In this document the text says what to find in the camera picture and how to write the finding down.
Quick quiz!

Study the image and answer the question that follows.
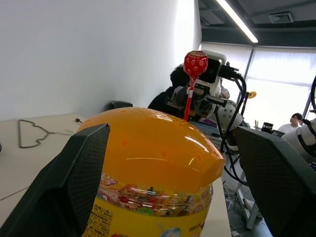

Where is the person in grey shirt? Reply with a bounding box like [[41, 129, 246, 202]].
[[220, 78, 231, 100]]

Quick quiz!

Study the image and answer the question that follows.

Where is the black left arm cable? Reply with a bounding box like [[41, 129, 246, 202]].
[[310, 75, 316, 114]]

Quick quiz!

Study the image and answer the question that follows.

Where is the white metal floor frame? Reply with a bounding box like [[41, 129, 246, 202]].
[[236, 189, 264, 230]]

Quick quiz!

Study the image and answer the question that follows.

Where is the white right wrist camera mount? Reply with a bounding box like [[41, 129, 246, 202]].
[[197, 50, 227, 97]]

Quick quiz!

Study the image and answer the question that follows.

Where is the person with black hair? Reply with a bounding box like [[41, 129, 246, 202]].
[[147, 64, 191, 118]]

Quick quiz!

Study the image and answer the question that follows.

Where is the black box by wall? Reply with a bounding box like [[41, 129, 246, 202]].
[[108, 100, 134, 111]]

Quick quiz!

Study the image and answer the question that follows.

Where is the grey wire clothes hanger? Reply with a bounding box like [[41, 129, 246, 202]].
[[18, 119, 75, 149]]

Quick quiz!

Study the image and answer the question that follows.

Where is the silver robot body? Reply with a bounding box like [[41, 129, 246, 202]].
[[281, 118, 316, 164]]

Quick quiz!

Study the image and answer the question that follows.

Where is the long ceiling light strip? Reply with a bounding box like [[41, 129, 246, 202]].
[[215, 0, 259, 43]]

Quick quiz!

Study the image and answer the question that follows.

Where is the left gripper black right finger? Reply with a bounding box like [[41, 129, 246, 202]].
[[233, 125, 316, 237]]

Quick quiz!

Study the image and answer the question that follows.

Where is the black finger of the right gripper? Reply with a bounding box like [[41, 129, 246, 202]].
[[165, 85, 189, 111], [190, 98, 215, 117]]

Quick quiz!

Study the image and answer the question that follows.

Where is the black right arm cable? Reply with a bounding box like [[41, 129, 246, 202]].
[[217, 63, 248, 135]]

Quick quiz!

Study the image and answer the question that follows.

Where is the lollipop jar with orange lid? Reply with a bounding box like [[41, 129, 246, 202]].
[[77, 106, 226, 237]]

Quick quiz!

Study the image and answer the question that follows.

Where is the stack of books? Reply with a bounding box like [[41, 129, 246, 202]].
[[190, 116, 224, 152]]

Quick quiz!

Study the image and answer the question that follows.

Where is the black pen cup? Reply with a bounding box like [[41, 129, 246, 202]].
[[261, 122, 274, 134]]

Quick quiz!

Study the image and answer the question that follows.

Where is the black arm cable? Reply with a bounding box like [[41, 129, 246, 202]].
[[217, 63, 248, 135], [310, 75, 316, 114]]

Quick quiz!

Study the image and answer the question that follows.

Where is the person in white shirt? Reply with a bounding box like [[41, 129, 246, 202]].
[[277, 113, 304, 134]]

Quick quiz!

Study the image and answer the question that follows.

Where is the ceiling air vent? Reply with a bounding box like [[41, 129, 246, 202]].
[[268, 12, 294, 24]]

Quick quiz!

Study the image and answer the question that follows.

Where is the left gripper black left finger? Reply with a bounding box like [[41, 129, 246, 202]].
[[0, 123, 111, 237]]

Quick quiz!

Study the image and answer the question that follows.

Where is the red strawberry lollipop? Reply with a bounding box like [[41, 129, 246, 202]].
[[183, 50, 209, 121]]

